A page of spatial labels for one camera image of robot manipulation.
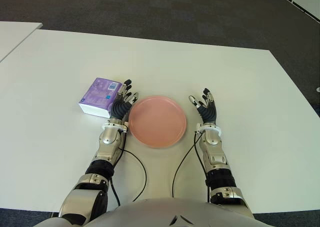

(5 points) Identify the pink round plate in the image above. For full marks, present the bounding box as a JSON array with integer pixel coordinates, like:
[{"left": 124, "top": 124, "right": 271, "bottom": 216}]
[{"left": 128, "top": 95, "right": 188, "bottom": 148}]

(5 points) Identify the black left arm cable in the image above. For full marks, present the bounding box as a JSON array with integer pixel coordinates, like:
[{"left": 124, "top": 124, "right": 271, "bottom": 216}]
[{"left": 109, "top": 148, "right": 148, "bottom": 209}]

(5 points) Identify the silver robot torso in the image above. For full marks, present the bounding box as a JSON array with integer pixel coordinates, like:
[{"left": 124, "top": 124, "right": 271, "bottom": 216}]
[{"left": 53, "top": 198, "right": 276, "bottom": 227}]

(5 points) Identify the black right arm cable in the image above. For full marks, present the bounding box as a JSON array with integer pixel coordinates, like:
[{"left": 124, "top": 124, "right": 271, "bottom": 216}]
[{"left": 171, "top": 130, "right": 210, "bottom": 203}]

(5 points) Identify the white side table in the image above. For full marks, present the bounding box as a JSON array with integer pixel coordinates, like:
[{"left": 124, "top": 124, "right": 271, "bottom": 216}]
[{"left": 0, "top": 21, "right": 43, "bottom": 63}]

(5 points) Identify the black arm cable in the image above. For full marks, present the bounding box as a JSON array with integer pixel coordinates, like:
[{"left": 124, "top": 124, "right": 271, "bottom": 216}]
[
  {"left": 171, "top": 130, "right": 210, "bottom": 203},
  {"left": 109, "top": 148, "right": 148, "bottom": 209}
]

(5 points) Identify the purple tissue paper pack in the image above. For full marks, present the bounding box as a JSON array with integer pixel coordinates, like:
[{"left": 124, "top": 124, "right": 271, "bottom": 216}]
[{"left": 77, "top": 77, "right": 124, "bottom": 118}]

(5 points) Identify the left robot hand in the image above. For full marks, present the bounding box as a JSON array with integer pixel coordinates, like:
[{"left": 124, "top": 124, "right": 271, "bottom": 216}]
[{"left": 109, "top": 78, "right": 140, "bottom": 120}]

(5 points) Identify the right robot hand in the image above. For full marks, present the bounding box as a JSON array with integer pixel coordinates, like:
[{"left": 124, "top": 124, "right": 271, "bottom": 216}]
[{"left": 188, "top": 87, "right": 218, "bottom": 124}]

